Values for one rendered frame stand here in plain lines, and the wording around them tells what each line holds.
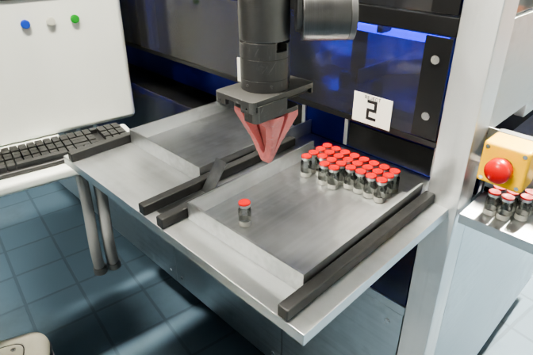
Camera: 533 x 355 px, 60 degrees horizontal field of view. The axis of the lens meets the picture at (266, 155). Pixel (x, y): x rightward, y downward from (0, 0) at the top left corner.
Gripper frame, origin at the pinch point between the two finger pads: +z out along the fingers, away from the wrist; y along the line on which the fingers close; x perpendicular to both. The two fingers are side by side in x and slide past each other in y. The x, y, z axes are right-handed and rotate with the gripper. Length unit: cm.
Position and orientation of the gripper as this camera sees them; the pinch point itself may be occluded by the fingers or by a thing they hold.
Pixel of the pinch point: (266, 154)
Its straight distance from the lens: 58.3
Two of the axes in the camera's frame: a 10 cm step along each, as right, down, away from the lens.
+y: 7.1, -3.3, 6.2
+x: -7.0, -3.1, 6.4
